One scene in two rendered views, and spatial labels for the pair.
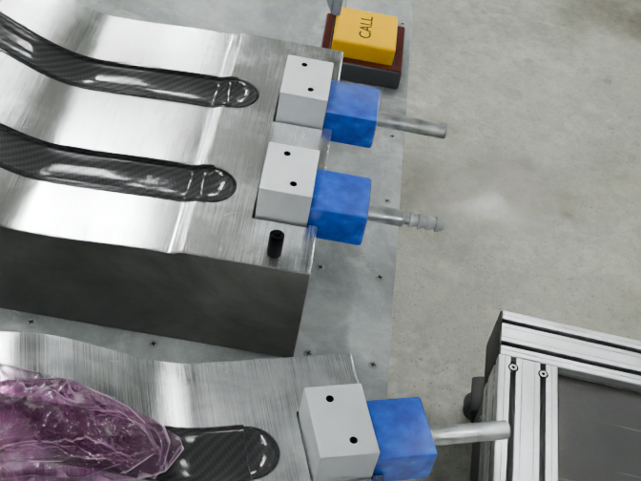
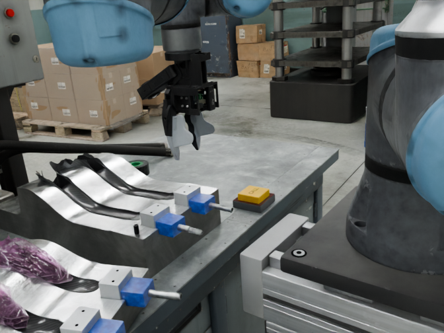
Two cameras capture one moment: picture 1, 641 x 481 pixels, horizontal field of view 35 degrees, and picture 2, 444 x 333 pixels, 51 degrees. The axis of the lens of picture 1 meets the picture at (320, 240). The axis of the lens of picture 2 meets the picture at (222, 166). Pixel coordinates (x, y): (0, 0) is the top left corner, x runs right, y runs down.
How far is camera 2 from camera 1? 0.59 m
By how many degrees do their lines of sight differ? 39
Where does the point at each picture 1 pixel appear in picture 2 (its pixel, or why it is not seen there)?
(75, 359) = (55, 250)
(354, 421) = (118, 277)
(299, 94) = (178, 193)
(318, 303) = (172, 267)
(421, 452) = (137, 292)
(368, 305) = (189, 270)
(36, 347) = (45, 244)
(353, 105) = (199, 199)
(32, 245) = (77, 228)
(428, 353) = not seen: outside the picture
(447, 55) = not seen: hidden behind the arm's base
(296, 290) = (141, 246)
